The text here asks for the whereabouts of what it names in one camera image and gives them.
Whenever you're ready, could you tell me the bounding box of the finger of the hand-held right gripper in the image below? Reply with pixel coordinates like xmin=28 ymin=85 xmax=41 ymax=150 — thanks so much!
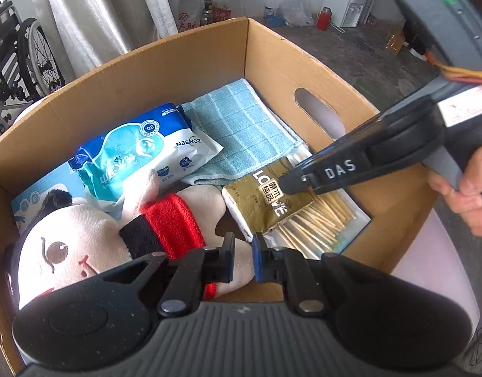
xmin=282 ymin=164 xmax=324 ymax=197

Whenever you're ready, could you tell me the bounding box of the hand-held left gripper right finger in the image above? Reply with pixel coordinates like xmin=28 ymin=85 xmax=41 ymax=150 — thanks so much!
xmin=253 ymin=232 xmax=387 ymax=315

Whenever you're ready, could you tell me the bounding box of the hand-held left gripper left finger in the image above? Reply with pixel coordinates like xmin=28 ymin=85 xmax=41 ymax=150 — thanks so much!
xmin=101 ymin=232 xmax=236 ymax=319

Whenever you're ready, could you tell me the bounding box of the gold tissue pack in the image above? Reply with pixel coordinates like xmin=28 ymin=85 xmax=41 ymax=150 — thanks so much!
xmin=221 ymin=156 xmax=316 ymax=242

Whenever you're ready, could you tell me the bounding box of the pack of cotton swabs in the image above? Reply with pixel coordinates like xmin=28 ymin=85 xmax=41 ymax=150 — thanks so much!
xmin=260 ymin=145 xmax=373 ymax=256

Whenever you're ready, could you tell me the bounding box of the light blue checked towel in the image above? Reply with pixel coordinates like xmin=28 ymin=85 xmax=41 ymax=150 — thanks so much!
xmin=180 ymin=79 xmax=308 ymax=186

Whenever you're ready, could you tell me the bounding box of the white and blue wet wipes pack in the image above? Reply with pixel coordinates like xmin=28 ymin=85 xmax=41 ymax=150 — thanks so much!
xmin=68 ymin=103 xmax=224 ymax=213

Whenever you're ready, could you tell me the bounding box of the plush doll with red band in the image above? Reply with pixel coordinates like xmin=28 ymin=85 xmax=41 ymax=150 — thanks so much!
xmin=5 ymin=173 xmax=257 ymax=311

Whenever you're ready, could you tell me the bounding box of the brown cardboard box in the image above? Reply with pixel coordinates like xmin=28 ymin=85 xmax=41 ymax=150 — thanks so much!
xmin=0 ymin=16 xmax=441 ymax=375

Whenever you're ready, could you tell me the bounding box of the pack of blue face masks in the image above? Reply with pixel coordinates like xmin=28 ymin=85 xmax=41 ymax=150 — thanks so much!
xmin=11 ymin=163 xmax=82 ymax=236

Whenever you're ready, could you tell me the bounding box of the person's right hand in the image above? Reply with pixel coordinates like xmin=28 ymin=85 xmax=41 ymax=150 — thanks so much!
xmin=427 ymin=140 xmax=482 ymax=237

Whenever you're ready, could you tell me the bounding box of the small yellow box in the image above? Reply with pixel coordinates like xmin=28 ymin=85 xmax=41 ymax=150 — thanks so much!
xmin=386 ymin=33 xmax=406 ymax=53

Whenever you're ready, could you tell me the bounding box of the red thermos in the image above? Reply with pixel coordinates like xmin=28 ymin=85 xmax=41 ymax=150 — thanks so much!
xmin=317 ymin=7 xmax=333 ymax=31

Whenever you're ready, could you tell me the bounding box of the white water dispenser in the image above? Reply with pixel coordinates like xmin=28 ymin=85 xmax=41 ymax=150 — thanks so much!
xmin=323 ymin=0 xmax=369 ymax=28

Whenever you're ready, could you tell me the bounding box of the clear plastic bag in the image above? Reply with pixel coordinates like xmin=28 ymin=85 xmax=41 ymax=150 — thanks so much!
xmin=280 ymin=0 xmax=316 ymax=28

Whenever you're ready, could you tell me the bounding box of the small blue container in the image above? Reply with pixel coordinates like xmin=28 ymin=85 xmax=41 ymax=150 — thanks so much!
xmin=264 ymin=6 xmax=284 ymax=26

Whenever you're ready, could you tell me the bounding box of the glass bottle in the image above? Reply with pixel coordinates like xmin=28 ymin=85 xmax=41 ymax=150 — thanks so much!
xmin=201 ymin=0 xmax=215 ymax=26

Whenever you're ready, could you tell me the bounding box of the white bag with red print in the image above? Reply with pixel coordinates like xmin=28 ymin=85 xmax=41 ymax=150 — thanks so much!
xmin=177 ymin=0 xmax=204 ymax=32

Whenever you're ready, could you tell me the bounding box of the white curtain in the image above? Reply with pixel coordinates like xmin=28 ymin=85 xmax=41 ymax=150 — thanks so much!
xmin=25 ymin=0 xmax=179 ymax=79

